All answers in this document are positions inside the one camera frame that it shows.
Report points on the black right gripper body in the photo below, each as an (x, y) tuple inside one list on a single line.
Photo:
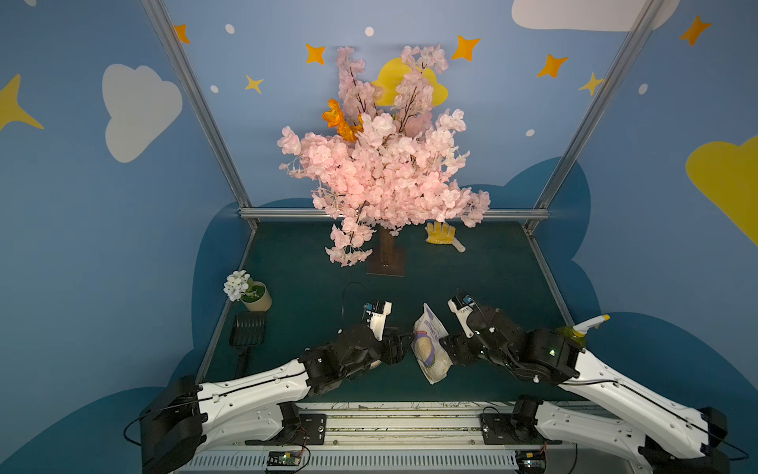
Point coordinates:
[(469, 345)]

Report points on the brown metal tree base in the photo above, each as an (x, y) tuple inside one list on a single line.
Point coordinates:
[(387, 263)]

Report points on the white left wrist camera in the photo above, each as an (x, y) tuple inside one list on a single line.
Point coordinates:
[(376, 314)]

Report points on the white flowers in pot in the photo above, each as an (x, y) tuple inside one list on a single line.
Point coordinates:
[(240, 286)]

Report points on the aluminium frame post right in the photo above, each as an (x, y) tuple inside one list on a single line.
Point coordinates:
[(629, 51)]

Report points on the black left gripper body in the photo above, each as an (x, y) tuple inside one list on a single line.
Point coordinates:
[(385, 350)]

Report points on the pink cherry blossom tree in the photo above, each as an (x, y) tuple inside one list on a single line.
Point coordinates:
[(400, 170)]

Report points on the aluminium frame post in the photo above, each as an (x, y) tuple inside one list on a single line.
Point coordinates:
[(629, 51), (160, 19)]

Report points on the yellow green spray bottle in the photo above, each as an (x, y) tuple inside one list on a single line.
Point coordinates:
[(578, 332)]

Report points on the aluminium frame post left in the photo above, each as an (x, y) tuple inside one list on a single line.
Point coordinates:
[(160, 19)]

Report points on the white purple oats bag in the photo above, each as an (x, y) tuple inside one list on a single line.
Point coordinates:
[(432, 358)]

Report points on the aluminium frame rail back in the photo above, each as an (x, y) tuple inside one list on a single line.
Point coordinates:
[(315, 214)]

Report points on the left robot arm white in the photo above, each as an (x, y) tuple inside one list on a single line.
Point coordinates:
[(187, 418)]

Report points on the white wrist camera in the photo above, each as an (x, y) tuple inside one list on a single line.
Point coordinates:
[(462, 306), (376, 314)]

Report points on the yellow dotted work glove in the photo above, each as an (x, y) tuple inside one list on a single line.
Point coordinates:
[(441, 233)]

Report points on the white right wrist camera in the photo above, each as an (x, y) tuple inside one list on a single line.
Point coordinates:
[(462, 306)]

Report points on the black plastic scoop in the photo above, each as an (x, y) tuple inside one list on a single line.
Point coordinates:
[(248, 332)]

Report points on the orange butterfly decoration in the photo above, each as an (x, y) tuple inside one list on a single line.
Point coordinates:
[(335, 118)]

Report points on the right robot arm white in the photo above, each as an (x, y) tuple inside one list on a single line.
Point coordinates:
[(654, 433)]

